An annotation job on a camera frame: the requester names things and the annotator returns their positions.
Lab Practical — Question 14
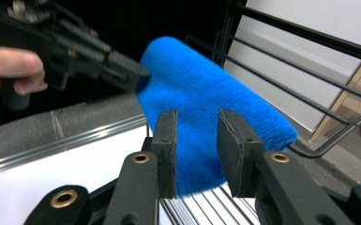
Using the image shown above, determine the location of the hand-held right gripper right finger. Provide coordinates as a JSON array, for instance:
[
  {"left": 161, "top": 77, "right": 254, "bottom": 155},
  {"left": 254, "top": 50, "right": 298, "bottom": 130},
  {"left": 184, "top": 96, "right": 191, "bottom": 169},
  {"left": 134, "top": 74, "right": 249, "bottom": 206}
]
[{"left": 217, "top": 108, "right": 265, "bottom": 199}]

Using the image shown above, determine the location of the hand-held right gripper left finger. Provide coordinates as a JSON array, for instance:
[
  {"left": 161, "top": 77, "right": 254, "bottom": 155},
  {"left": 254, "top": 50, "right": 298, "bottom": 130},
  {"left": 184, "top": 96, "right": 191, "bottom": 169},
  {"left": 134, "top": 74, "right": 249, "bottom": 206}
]
[{"left": 142, "top": 109, "right": 179, "bottom": 200}]

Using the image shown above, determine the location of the blue fluffy towel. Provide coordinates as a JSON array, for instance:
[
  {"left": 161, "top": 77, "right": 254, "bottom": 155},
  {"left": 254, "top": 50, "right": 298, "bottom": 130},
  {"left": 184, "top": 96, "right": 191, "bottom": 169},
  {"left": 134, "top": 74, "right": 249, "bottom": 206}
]
[{"left": 135, "top": 36, "right": 299, "bottom": 197}]

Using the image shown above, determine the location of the black wire rack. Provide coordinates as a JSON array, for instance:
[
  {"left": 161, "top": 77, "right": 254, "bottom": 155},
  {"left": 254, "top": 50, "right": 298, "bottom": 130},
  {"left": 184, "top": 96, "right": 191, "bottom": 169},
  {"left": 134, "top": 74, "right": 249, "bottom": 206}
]
[{"left": 144, "top": 0, "right": 361, "bottom": 225}]

